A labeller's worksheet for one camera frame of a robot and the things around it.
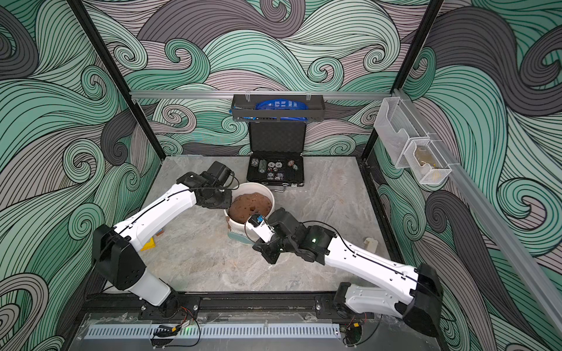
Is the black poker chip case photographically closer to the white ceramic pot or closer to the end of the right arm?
the white ceramic pot

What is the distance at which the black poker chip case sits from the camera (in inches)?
42.8

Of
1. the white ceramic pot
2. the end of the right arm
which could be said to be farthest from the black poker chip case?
the end of the right arm
